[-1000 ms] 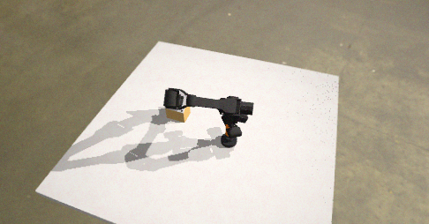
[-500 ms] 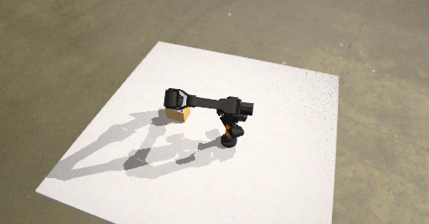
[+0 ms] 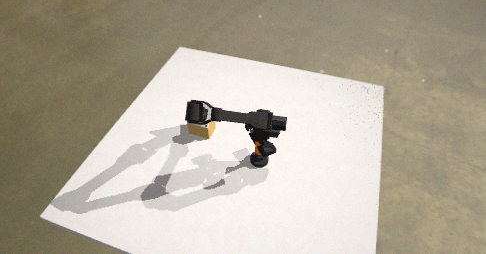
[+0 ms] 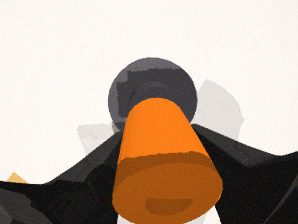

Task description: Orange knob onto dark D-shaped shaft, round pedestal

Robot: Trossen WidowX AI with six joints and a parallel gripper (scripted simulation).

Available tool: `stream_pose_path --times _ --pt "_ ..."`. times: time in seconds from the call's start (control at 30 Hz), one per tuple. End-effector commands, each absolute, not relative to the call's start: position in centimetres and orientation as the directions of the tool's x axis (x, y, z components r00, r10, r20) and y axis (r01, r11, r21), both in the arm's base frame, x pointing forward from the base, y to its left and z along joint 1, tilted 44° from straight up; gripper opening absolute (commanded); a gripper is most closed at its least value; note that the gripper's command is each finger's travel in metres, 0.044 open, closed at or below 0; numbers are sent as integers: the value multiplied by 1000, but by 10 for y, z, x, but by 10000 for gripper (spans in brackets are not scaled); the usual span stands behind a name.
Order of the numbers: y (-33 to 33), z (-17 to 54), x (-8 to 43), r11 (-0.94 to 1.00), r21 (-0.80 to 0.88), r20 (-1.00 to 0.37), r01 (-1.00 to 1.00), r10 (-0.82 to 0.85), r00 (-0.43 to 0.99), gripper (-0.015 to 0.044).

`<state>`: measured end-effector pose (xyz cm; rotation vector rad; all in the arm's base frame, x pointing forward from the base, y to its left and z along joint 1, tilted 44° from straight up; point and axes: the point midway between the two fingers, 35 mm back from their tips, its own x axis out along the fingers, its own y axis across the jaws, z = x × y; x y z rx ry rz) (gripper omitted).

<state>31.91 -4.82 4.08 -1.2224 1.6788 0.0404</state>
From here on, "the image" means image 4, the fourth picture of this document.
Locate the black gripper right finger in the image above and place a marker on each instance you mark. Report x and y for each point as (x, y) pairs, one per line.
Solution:
(255, 183)

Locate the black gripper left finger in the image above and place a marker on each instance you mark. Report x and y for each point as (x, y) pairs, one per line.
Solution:
(81, 195)

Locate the orange knob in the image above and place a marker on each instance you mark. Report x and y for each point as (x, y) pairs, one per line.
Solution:
(164, 175)

